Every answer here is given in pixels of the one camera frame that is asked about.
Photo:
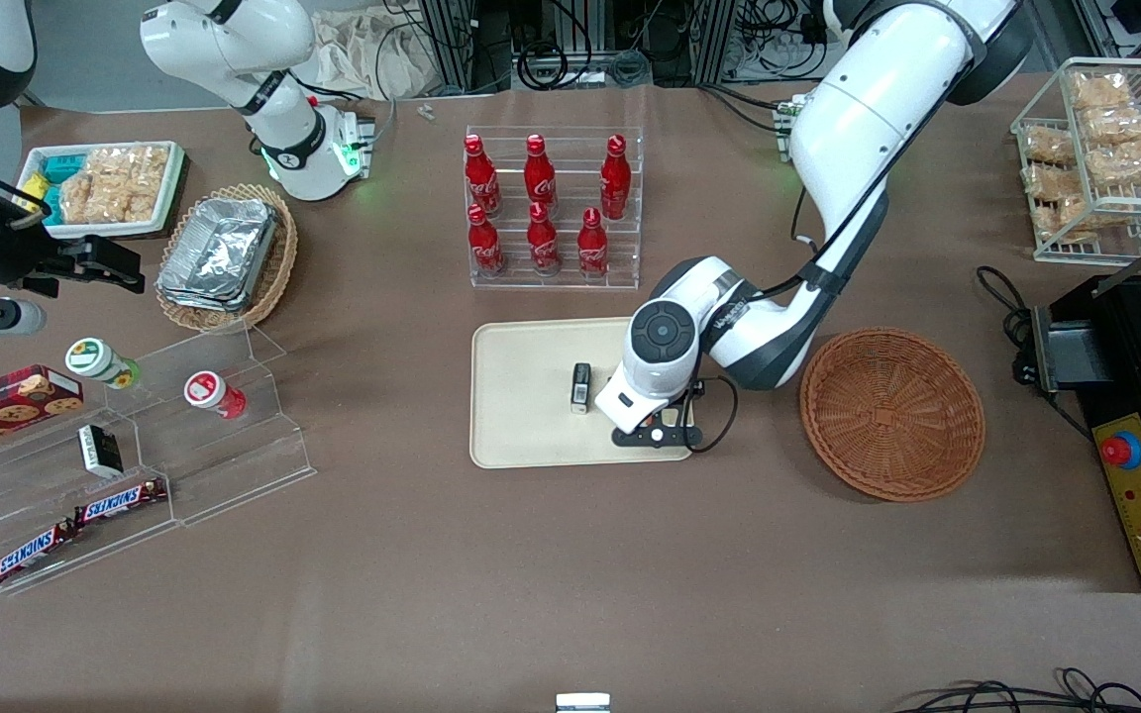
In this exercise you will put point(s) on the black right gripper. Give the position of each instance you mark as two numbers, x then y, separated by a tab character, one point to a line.
24	250

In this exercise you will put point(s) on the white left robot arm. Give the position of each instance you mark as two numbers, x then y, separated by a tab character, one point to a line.
878	119

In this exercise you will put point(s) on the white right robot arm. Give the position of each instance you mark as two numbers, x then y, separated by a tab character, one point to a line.
234	45

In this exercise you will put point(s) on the white rectangular snack tray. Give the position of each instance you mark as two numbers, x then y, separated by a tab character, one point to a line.
169	188

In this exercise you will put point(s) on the beige plastic tray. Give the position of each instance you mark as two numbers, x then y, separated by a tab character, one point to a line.
531	406

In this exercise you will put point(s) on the light wicker basket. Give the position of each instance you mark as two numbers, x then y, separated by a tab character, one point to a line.
278	262

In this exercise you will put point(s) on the brown wicker basket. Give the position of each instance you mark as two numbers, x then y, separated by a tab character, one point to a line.
892	416

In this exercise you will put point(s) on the bag of rice crackers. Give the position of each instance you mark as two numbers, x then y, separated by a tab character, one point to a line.
115	183

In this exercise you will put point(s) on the green sunflower lid cup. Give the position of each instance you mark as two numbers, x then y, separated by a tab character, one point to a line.
95	358

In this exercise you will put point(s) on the stacked aluminium foil trays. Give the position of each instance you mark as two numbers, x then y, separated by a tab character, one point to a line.
219	253

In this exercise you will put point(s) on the teal snack packet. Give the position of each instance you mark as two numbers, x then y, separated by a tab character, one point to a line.
62	166

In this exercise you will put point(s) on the yellow snack packet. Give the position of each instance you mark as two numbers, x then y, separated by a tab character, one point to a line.
34	185

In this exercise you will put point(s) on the red lid cup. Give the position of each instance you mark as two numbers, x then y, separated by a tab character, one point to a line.
209	391

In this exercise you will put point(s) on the red plaid cookie box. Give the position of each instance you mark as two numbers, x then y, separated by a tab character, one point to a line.
6	406

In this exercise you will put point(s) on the clear acrylic bottle rack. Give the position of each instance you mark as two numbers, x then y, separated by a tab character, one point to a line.
570	272

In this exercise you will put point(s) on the black and white small box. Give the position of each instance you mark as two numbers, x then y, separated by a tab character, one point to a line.
100	451

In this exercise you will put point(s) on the red cola bottle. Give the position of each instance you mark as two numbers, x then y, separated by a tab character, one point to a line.
592	248
542	243
484	246
481	178
615	178
540	178

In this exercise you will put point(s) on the snickers chocolate bar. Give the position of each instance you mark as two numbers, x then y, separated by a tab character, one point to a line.
31	553
120	502

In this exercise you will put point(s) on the small silver white device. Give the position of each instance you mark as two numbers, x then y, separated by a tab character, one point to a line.
582	703

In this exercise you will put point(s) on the white cloth bag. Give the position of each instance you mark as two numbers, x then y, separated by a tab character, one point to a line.
372	54

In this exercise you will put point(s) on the clear bag of fried snacks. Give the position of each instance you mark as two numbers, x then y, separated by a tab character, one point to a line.
1125	163
1117	124
1100	91
1061	220
1051	181
1048	147

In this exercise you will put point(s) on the red emergency stop button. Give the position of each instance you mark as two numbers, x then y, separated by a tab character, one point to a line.
1121	451

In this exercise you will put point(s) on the black metal appliance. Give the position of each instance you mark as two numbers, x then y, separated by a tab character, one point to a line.
1120	347

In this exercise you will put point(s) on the aluminium profile frame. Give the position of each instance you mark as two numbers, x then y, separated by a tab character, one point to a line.
462	45

